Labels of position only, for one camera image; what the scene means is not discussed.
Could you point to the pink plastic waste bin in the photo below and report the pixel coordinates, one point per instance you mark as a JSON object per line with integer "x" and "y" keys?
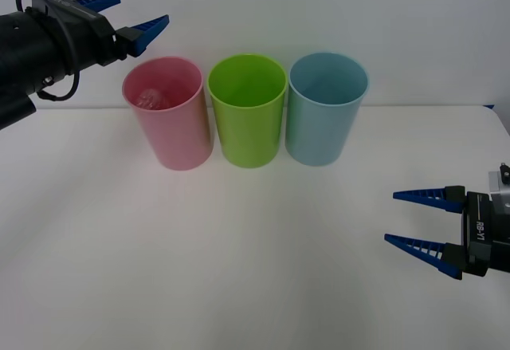
{"x": 175, "y": 138}

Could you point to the pale blue plastic waste bin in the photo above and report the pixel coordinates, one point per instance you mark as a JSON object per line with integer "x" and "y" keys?
{"x": 318, "y": 134}

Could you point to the green plastic waste bin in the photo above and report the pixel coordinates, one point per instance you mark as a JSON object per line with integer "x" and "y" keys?
{"x": 247, "y": 134}

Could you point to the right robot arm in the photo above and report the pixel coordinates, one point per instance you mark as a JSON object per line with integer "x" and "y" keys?
{"x": 499, "y": 184}

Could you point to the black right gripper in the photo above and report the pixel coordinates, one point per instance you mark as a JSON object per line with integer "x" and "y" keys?
{"x": 478, "y": 230}

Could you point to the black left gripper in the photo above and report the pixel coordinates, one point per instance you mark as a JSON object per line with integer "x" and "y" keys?
{"x": 91, "y": 39}

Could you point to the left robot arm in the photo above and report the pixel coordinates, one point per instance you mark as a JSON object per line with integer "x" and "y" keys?
{"x": 24, "y": 51}

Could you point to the clear plastic bottle green cap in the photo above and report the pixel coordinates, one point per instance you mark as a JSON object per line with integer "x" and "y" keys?
{"x": 150, "y": 99}

